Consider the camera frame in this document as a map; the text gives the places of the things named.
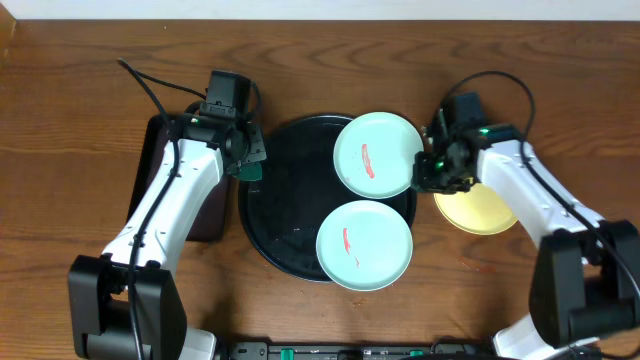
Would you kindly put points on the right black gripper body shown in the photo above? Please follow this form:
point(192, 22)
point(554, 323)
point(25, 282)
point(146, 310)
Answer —
point(433, 174)

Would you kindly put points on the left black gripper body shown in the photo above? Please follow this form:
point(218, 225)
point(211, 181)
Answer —
point(253, 147)

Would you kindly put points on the green scrubbing sponge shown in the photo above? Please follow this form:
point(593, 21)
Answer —
point(249, 172)

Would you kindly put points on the yellow plate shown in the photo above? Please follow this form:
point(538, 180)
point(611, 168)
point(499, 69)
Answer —
point(480, 211)

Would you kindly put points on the light blue plate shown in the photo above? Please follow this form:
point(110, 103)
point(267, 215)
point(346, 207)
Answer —
point(374, 154)
point(364, 245)

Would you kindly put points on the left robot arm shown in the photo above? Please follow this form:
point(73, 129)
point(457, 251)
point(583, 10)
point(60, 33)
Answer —
point(125, 303)

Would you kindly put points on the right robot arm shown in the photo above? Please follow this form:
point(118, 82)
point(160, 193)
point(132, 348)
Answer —
point(586, 276)

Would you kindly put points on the round black tray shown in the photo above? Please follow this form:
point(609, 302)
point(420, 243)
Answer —
point(283, 212)

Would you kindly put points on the black rectangular tray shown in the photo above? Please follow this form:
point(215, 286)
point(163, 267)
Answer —
point(209, 224)

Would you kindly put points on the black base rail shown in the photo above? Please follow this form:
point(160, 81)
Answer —
point(265, 351)

